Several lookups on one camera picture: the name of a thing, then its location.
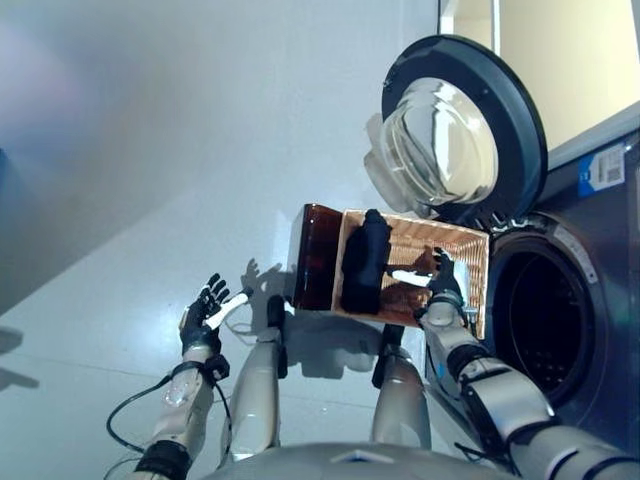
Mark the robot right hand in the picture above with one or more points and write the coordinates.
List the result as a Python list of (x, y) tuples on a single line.
[(445, 280)]

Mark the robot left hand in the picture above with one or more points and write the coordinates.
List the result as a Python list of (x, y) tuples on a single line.
[(200, 325)]

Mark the long black garment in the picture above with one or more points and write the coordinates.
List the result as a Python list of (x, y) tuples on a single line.
[(362, 270)]

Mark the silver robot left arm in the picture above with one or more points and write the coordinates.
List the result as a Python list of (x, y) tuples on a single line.
[(185, 400)]

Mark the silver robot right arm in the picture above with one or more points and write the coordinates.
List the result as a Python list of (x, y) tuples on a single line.
[(500, 395)]

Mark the round glass washing machine door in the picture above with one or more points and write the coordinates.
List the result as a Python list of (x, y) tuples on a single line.
[(440, 145)]

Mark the dark grey washing machine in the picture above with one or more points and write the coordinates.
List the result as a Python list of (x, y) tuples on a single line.
[(600, 225)]

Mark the rectangular wicker laundry basket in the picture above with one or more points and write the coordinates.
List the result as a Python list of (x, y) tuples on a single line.
[(415, 232)]

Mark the silver robot left leg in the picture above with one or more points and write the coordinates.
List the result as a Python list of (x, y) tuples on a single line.
[(255, 390)]

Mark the silver robot leg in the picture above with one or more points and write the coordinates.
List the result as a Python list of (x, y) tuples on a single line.
[(400, 400), (255, 390)]

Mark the silver robot right leg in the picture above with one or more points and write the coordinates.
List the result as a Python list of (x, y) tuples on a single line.
[(400, 400)]

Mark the blue white energy label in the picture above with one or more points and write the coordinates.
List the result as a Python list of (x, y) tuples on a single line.
[(605, 167)]

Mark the grey robot torso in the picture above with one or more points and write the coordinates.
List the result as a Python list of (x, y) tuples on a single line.
[(350, 465)]

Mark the white and beige shelf cabinet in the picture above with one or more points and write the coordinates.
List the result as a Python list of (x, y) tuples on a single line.
[(575, 65)]

